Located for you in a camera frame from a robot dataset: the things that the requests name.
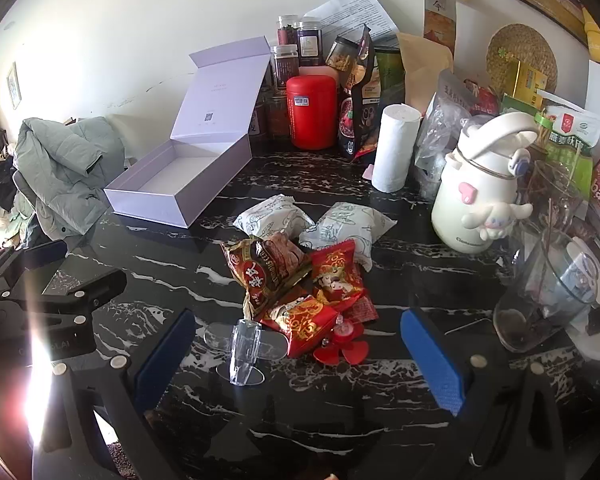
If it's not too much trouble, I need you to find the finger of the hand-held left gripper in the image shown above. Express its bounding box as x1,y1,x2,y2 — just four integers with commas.
0,239,68,301
10,268,127,321

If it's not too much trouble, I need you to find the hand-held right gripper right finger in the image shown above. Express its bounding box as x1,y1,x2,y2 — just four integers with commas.
400,308,568,480

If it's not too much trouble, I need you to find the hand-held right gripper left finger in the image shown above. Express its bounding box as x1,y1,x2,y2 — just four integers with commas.
32,308,197,480

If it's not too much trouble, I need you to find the clear plastic holder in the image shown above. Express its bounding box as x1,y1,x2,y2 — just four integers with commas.
203,318,291,387

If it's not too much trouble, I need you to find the red fish ornament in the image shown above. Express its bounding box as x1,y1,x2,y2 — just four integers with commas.
312,317,371,366

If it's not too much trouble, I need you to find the red figure-print snack packet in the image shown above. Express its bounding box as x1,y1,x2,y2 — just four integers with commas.
310,240,378,323

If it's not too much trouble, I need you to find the brown gold snack packet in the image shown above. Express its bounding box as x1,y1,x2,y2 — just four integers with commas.
220,232,313,318

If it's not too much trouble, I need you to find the red gold snack packet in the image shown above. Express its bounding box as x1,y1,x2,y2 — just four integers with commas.
260,296,338,358

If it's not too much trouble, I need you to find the white bread-print packet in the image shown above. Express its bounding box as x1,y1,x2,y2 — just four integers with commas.
233,196,315,241
298,202,397,272

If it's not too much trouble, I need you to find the lavender gift box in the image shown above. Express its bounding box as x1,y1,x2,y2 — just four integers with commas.
103,36,272,229

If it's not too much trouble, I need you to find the pale green puffer jacket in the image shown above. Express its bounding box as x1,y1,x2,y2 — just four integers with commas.
12,116,126,238

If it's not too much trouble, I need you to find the clear glass pitcher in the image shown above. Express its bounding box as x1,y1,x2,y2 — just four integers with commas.
494,160,600,353

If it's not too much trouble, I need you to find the white cartoon bottle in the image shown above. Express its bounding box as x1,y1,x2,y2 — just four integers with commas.
431,112,540,253

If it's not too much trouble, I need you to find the white paper roll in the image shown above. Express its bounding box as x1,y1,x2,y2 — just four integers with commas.
371,103,422,193

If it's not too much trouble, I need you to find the clear plastic bag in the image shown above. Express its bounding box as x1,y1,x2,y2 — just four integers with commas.
415,70,481,201

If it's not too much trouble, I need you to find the dark sauce jar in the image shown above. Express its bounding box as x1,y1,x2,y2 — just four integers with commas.
265,94,291,136

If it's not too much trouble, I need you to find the black snack bag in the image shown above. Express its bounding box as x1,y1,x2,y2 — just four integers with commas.
337,25,381,161

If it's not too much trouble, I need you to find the green snack packet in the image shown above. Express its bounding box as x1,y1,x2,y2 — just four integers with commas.
535,105,600,201

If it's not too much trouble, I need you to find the red canister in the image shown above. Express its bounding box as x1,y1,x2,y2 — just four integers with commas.
286,75,338,150

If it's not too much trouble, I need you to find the green tea canister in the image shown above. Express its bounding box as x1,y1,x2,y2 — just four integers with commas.
375,46,406,106

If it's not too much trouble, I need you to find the brown paper bag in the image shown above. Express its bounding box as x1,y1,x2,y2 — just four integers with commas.
396,32,454,116

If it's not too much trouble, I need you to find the yellow box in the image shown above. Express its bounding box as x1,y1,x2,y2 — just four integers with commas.
510,57,548,103

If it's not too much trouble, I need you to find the jar with yellow snacks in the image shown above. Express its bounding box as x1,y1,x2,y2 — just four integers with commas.
325,36,366,73

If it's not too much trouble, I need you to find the clear jar with red contents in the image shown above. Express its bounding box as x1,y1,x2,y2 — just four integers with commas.
277,15,299,47

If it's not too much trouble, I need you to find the woven straw mat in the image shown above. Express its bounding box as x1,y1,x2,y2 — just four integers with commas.
486,23,558,96

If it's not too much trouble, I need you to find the printed paper sheet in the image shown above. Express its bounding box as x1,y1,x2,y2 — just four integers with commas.
304,0,400,43

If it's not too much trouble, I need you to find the small wall picture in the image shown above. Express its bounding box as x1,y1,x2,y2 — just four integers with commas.
6,62,22,110

